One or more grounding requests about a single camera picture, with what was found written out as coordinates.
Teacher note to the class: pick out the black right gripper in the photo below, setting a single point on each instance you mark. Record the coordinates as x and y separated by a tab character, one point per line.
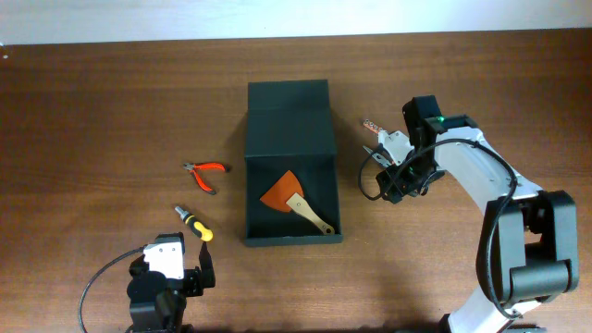
405	185

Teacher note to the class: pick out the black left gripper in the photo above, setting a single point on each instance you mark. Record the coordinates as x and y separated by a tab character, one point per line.
193	277

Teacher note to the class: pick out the yellow black stubby screwdriver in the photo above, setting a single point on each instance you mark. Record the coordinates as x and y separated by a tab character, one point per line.
197	227

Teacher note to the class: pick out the orange socket rail holder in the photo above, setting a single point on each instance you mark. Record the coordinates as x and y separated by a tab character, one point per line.
370	125

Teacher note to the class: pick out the orange scraper with wooden handle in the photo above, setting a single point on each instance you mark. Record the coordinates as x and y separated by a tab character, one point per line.
287	195

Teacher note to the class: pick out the orange black long-nose pliers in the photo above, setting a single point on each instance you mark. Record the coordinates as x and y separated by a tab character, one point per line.
378	157

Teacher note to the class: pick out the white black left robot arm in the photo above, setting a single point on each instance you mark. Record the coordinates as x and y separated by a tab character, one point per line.
158	293

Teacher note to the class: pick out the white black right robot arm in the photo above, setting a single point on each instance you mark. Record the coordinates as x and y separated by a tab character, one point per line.
527	251

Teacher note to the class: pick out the black open box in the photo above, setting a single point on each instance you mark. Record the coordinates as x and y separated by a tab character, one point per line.
289	128

